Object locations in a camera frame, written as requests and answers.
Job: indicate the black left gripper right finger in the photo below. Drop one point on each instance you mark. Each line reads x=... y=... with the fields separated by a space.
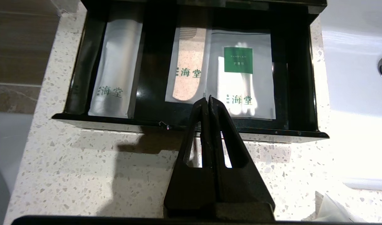
x=241 y=187

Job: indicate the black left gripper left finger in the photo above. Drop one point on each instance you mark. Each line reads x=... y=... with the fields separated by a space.
x=191 y=187

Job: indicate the black drawer amenity box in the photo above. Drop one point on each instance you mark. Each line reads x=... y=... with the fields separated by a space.
x=153 y=62

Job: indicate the toothbrush packet with green label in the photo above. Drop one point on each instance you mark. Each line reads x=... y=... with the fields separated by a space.
x=331 y=209

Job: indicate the vanity kit packet green label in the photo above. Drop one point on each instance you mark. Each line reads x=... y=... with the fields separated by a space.
x=241 y=87

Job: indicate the comb packet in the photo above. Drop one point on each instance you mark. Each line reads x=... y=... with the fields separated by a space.
x=188 y=68

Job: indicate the plain white amenity packet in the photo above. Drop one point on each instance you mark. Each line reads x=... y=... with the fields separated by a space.
x=116 y=62

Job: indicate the white sink basin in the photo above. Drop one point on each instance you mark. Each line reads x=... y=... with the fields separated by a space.
x=356 y=93

